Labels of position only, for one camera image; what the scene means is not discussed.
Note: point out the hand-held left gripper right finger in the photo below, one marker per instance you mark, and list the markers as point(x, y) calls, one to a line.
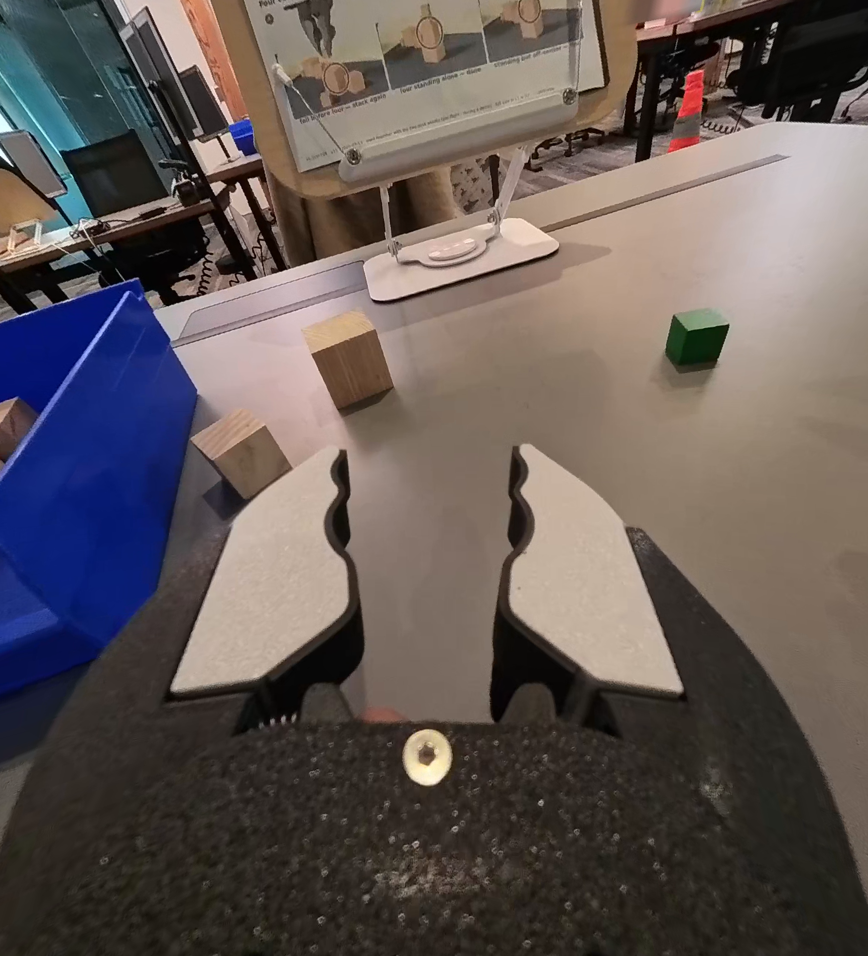
point(590, 590)

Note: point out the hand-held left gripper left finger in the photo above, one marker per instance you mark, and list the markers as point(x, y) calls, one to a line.
point(269, 590)

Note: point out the small computer monitor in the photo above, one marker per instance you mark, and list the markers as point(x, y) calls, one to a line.
point(202, 104)

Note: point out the brown fabric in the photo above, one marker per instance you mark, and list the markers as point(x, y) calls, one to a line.
point(329, 224)

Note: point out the clear acrylic stand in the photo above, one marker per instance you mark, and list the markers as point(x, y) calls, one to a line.
point(24, 237)

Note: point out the large blue plastic bin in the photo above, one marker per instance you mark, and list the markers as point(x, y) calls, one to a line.
point(90, 463)

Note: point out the light plywood board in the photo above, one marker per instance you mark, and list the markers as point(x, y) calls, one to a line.
point(266, 112)

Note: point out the medium plain wooden cube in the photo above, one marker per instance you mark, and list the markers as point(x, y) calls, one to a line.
point(243, 455)

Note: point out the large plain wooden cube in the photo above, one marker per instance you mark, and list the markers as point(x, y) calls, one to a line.
point(351, 366)

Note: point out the green wooden cube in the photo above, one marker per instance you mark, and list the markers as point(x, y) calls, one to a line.
point(699, 340)

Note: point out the instruction sheet in clear holder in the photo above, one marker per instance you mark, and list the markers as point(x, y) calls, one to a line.
point(441, 104)

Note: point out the printed white cloth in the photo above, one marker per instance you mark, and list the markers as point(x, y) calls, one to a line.
point(478, 190)

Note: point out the black office chair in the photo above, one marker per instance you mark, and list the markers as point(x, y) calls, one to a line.
point(815, 52)
point(116, 175)

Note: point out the wooden desk with black frame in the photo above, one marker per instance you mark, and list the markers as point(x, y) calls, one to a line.
point(105, 231)

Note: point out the small blue bin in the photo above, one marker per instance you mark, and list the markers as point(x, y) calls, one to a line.
point(243, 140)

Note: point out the large computer monitor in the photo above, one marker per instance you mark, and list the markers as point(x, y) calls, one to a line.
point(154, 67)

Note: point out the orange traffic cone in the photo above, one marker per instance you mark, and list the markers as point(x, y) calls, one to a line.
point(686, 119)

